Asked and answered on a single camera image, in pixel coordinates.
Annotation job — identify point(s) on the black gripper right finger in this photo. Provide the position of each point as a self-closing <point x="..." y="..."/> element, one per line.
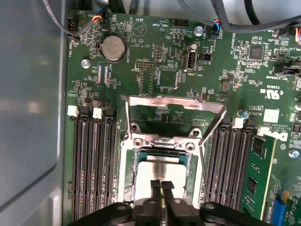
<point x="178" y="212"/>

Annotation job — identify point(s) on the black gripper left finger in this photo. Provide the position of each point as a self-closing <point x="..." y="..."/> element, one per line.
<point x="145" y="212"/>

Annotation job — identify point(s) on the silver CPU chip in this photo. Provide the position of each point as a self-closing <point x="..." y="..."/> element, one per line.
<point x="145" y="174"/>

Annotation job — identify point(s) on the metal socket cover frame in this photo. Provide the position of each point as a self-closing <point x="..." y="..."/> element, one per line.
<point x="174" y="101"/>

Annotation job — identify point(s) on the CPU socket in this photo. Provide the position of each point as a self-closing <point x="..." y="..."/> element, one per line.
<point x="195" y="179"/>

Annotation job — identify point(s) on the black RAM slot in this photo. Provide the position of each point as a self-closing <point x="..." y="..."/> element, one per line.
<point x="103" y="164"/>
<point x="92" y="164"/>
<point x="229" y="164"/>
<point x="240" y="164"/>
<point x="113" y="164"/>
<point x="80" y="164"/>
<point x="217" y="164"/>

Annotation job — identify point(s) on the blue expansion slot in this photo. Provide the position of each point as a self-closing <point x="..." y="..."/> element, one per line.
<point x="277" y="212"/>

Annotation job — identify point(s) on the green RAM stick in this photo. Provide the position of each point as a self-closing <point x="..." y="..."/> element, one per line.
<point x="258" y="174"/>

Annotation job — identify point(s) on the green motherboard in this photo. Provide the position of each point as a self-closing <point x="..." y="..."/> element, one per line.
<point x="131" y="70"/>

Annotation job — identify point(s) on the round coin cell battery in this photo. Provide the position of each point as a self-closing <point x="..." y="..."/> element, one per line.
<point x="113" y="48"/>

